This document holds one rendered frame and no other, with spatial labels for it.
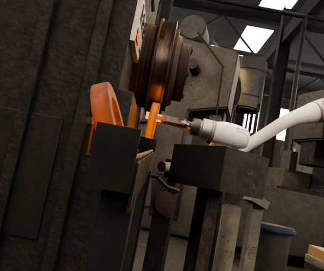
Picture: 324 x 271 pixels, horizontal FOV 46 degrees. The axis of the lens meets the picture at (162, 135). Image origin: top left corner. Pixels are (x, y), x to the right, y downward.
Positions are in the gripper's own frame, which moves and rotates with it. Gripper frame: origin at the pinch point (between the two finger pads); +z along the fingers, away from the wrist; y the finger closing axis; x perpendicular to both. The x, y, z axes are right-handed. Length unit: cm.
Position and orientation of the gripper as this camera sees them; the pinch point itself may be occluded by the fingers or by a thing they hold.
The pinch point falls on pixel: (153, 116)
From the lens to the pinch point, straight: 162.9
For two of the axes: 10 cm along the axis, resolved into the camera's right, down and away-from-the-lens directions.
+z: -9.7, -2.4, 0.1
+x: 2.4, -9.6, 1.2
